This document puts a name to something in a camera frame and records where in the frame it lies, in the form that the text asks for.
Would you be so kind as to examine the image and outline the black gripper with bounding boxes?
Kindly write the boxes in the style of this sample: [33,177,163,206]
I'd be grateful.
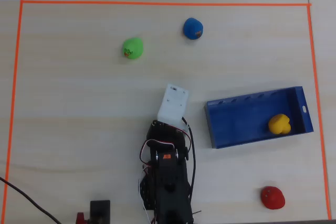
[146,120,190,161]

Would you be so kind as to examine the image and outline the yellow rubber duck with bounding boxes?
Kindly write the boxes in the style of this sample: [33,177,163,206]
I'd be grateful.
[268,113,292,136]

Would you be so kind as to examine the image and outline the blue plastic box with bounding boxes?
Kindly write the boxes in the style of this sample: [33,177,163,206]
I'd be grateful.
[204,86,314,150]

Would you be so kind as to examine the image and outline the green rubber duck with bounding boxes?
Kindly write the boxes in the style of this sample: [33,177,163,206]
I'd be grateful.
[122,37,144,60]

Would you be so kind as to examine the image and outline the blue rubber duck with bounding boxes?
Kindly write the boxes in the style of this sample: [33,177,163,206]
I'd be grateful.
[183,17,204,40]

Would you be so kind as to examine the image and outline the red rubber duck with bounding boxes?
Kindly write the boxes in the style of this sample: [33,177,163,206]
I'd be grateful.
[260,186,286,210]

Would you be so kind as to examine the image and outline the black red table clamp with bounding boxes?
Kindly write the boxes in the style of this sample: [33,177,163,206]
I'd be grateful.
[76,199,111,224]

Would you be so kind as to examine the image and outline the orange tape strip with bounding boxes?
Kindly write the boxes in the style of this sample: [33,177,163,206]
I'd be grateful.
[2,0,24,224]
[306,5,332,221]
[20,0,312,7]

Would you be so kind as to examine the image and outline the red white servo wires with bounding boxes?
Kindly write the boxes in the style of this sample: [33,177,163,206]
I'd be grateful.
[140,128,192,167]

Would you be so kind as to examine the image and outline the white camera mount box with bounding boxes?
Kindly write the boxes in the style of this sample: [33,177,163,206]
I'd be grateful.
[157,83,190,133]

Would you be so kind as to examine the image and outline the black camera cable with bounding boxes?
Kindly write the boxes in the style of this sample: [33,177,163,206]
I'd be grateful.
[181,116,197,201]

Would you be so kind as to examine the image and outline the long black cable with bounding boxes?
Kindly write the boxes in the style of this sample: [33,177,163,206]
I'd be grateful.
[0,176,62,224]

